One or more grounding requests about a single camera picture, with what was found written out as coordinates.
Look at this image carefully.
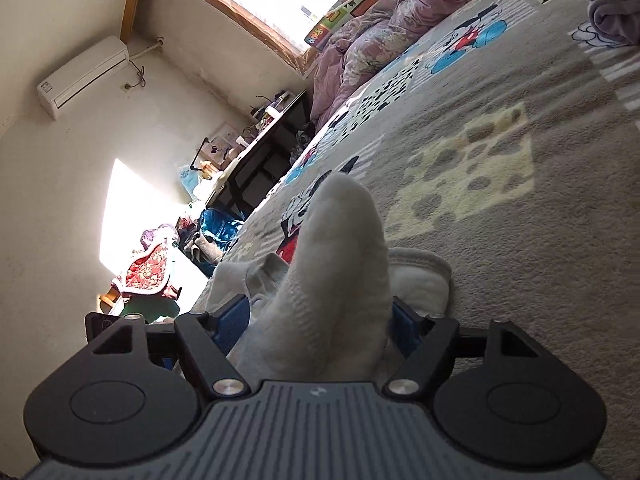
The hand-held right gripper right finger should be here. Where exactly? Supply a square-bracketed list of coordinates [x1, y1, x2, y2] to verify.
[382, 297, 542, 402]

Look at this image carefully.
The white air conditioner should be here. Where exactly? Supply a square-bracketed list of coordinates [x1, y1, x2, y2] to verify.
[36, 35, 130, 121]

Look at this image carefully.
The air conditioner power cord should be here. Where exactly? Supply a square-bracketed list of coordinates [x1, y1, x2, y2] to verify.
[124, 36, 167, 92]

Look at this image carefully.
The white fleece garment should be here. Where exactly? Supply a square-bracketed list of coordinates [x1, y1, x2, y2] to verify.
[191, 171, 454, 397]

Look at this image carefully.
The black desk lamp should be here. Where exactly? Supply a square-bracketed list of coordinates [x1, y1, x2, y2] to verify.
[191, 136, 213, 173]

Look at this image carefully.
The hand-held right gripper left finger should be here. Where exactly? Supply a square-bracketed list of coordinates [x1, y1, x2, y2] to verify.
[87, 295, 250, 402]

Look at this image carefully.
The light blue plastic bag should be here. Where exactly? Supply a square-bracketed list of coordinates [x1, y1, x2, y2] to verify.
[176, 164, 202, 197]

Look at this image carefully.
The blue shiny bag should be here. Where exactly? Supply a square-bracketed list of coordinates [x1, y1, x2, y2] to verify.
[199, 208, 247, 257]

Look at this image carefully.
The pink quilt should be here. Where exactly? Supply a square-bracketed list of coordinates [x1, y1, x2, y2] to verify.
[309, 0, 583, 122]

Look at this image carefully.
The dark desk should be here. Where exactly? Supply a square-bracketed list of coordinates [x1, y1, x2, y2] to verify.
[207, 90, 315, 222]

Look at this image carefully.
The purple folded cloth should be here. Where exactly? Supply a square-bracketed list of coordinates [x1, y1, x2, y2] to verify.
[586, 0, 640, 50]

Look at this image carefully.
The red patterned cloth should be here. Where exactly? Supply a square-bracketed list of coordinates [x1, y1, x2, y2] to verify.
[120, 241, 175, 300]

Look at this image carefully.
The cartoon printed grey blanket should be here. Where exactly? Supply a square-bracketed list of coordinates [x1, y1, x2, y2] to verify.
[190, 0, 640, 480]

